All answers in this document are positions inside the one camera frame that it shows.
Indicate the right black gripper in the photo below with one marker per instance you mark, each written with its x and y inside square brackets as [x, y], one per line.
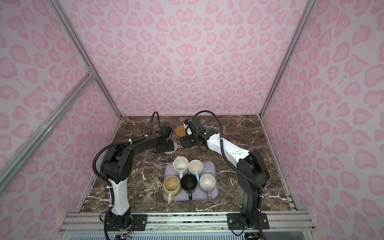
[188, 144]

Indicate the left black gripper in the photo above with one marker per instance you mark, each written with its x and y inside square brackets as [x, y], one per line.
[171, 147]

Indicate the white multicolour woven coaster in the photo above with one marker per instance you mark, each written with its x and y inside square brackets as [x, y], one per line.
[175, 147]

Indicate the rattan woven round coaster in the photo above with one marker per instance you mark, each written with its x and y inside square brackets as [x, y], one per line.
[180, 131]

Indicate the white speckled mug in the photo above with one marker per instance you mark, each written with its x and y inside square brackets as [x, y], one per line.
[181, 165]

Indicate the light blue mug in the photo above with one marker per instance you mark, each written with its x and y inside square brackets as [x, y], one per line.
[195, 168]

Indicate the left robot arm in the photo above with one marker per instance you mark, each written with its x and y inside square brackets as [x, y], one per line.
[113, 164]

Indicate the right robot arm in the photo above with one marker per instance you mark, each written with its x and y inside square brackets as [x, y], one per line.
[250, 167]

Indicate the lavender plastic tray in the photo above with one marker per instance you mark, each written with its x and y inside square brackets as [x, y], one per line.
[200, 194]

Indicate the beige yellow mug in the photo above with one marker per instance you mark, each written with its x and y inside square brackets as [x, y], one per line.
[171, 187]

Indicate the black mug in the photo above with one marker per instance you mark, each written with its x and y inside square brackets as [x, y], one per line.
[189, 184]

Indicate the white lavender mug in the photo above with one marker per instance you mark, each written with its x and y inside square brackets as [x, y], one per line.
[207, 183]

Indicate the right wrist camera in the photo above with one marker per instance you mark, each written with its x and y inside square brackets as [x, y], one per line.
[188, 131]

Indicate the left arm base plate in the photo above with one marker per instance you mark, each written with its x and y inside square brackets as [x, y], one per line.
[128, 222]

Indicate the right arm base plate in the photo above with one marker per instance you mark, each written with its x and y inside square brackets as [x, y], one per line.
[238, 221]

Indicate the aluminium front rail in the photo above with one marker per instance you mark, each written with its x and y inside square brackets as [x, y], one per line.
[290, 225]

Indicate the aluminium diagonal frame strut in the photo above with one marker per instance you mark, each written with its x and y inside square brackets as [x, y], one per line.
[25, 152]

